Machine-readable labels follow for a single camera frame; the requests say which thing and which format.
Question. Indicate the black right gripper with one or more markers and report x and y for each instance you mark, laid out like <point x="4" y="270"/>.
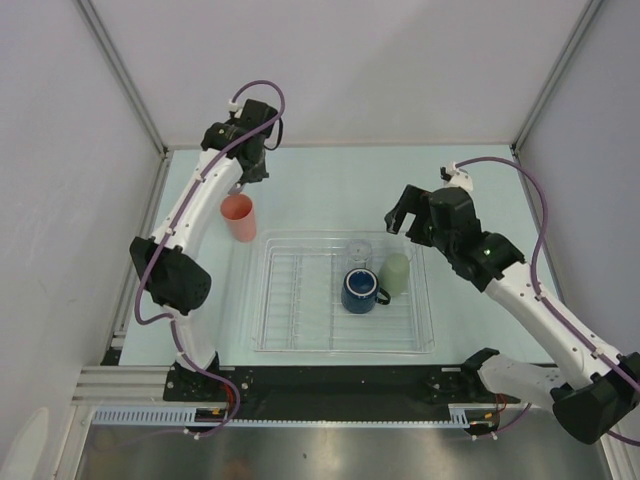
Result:
<point x="415" y="201"/>

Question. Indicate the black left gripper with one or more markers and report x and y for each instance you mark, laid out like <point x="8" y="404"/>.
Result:
<point x="257" y="174"/>

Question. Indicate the pink plastic cup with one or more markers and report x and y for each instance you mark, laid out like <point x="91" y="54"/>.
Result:
<point x="238" y="213"/>

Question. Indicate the clear glass tumbler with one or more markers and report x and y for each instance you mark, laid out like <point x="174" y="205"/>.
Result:
<point x="357" y="255"/>

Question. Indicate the pale green plastic cup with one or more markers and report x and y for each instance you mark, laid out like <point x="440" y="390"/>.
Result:
<point x="394" y="274"/>

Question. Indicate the blue ceramic mug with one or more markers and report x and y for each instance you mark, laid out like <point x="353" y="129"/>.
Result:
<point x="361" y="291"/>

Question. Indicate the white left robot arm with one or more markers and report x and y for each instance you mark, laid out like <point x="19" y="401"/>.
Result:
<point x="173" y="285"/>

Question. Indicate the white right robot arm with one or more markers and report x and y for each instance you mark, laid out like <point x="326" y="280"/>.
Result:
<point x="593" y="386"/>

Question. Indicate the clear plastic dish rack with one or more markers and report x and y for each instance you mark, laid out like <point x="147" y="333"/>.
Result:
<point x="299" y="309"/>

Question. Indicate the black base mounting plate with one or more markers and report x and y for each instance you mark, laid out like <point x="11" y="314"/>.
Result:
<point x="400" y="393"/>

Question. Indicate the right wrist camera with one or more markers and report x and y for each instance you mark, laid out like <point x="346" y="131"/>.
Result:
<point x="453" y="176"/>

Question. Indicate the aluminium frame post left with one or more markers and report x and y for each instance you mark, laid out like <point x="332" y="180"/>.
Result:
<point x="108" y="49"/>

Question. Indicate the aluminium frame post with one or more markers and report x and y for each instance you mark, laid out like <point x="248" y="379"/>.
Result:
<point x="558" y="70"/>
<point x="108" y="49"/>

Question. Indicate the white slotted cable duct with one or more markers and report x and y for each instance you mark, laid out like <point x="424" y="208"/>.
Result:
<point x="182" y="417"/>

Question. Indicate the aluminium frame post right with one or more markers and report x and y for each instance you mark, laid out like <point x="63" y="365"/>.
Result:
<point x="558" y="70"/>

